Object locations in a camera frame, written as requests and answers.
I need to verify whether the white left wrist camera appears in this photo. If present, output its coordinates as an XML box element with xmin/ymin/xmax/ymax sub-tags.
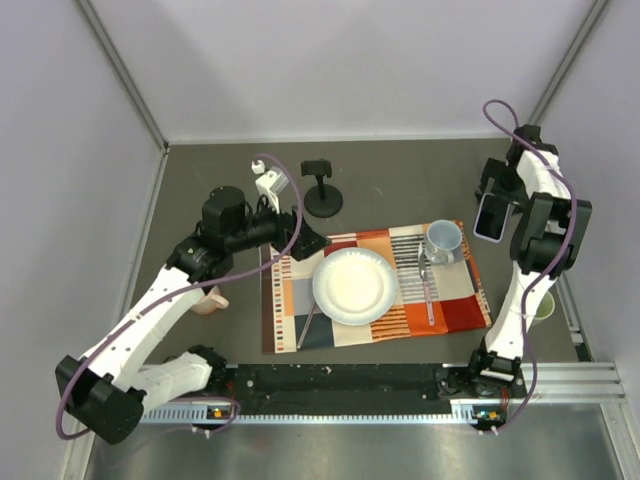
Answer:
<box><xmin>251</xmin><ymin>160</ymin><xmax>289</xmax><ymax>213</ymax></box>

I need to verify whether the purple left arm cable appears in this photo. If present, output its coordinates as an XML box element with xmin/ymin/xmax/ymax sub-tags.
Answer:
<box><xmin>55</xmin><ymin>152</ymin><xmax>303</xmax><ymax>441</ymax></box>

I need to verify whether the grey slotted cable duct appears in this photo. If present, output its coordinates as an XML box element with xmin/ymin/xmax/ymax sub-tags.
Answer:
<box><xmin>139</xmin><ymin>399</ymin><xmax>506</xmax><ymax>426</ymax></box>

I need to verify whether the green mug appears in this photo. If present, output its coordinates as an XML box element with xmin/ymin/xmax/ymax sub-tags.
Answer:
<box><xmin>531</xmin><ymin>291</ymin><xmax>556</xmax><ymax>327</ymax></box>

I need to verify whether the colourful patterned placemat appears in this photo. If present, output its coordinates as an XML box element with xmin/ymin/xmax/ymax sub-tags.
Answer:
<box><xmin>261</xmin><ymin>224</ymin><xmax>492</xmax><ymax>354</ymax></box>

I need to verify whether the phone with lilac case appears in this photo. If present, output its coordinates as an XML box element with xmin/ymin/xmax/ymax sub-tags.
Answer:
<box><xmin>473</xmin><ymin>193</ymin><xmax>511</xmax><ymax>243</ymax></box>

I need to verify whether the blue grey mug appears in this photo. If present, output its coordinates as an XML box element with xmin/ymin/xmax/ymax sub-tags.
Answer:
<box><xmin>424</xmin><ymin>220</ymin><xmax>463</xmax><ymax>265</ymax></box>

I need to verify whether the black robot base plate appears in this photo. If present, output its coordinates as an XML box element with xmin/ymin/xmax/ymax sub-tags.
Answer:
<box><xmin>169</xmin><ymin>362</ymin><xmax>530</xmax><ymax>404</ymax></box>

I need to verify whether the pink handled knife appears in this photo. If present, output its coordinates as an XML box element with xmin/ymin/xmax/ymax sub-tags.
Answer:
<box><xmin>296</xmin><ymin>301</ymin><xmax>317</xmax><ymax>350</ymax></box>

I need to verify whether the pink handled fork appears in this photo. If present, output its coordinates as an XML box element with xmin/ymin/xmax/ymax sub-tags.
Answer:
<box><xmin>418</xmin><ymin>242</ymin><xmax>436</xmax><ymax>326</ymax></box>

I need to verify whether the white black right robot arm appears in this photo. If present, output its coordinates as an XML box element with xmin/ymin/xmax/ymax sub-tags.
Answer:
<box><xmin>466</xmin><ymin>124</ymin><xmax>593</xmax><ymax>396</ymax></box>

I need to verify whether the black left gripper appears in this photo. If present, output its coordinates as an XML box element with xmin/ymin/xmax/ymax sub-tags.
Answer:
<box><xmin>227</xmin><ymin>190</ymin><xmax>330</xmax><ymax>261</ymax></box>

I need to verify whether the white ceramic plate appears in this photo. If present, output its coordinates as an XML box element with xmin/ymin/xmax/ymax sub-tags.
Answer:
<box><xmin>312</xmin><ymin>247</ymin><xmax>400</xmax><ymax>327</ymax></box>

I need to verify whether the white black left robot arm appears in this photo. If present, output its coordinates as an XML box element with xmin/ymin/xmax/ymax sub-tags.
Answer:
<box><xmin>55</xmin><ymin>186</ymin><xmax>331</xmax><ymax>445</ymax></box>

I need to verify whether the pink ceramic mug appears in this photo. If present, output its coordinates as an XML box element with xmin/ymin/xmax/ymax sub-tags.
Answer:
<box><xmin>191</xmin><ymin>286</ymin><xmax>229</xmax><ymax>315</ymax></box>

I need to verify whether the black phone stand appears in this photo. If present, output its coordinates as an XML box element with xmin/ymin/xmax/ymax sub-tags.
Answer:
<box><xmin>301</xmin><ymin>159</ymin><xmax>343</xmax><ymax>218</ymax></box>

